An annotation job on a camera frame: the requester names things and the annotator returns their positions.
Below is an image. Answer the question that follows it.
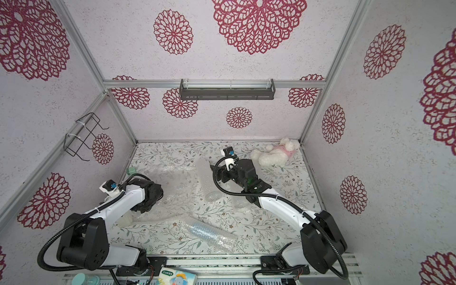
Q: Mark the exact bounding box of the cream ribbed ceramic vase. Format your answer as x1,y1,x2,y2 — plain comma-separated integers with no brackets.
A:
115,213,138,228

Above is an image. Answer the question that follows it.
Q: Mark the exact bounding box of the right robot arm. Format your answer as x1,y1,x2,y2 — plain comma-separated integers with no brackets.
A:
210,156,349,280

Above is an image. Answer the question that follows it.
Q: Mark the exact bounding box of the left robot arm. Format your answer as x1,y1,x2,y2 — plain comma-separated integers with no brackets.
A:
57,175,164,274

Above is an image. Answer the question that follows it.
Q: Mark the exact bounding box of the bubble wrapped item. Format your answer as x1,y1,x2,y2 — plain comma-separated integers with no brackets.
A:
182,217,238,253
230,184,251,209

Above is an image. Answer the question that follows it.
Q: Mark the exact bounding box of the bubble wrapped item front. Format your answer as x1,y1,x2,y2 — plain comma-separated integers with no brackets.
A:
182,217,238,253

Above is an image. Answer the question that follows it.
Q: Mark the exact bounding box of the green cube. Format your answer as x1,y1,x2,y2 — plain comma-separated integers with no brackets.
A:
126,167,137,176

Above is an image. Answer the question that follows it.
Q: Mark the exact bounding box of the white pink plush toy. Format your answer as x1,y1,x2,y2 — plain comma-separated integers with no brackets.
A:
250,138,300,167

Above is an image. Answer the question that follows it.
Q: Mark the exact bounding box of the tissue pack with cartoon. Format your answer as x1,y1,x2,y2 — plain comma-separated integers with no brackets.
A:
156,267,198,285

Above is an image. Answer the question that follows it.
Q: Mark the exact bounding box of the teal bottle cap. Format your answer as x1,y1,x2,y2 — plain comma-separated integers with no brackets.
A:
71,273,100,285

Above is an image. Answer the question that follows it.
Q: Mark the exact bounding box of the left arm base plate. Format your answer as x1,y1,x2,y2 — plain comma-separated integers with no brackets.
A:
115,256,168,277

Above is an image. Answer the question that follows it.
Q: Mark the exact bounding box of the black wire wall rack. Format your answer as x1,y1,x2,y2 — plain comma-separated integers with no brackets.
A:
63,112,109,162

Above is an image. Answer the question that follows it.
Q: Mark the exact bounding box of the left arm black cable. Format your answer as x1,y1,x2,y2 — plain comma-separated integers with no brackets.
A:
37,172,154,285

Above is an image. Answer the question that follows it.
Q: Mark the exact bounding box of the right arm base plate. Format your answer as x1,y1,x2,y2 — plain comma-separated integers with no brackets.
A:
260,255,310,275

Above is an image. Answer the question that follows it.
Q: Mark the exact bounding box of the black wall shelf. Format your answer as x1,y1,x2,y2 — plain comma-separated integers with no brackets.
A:
179,79,276,101

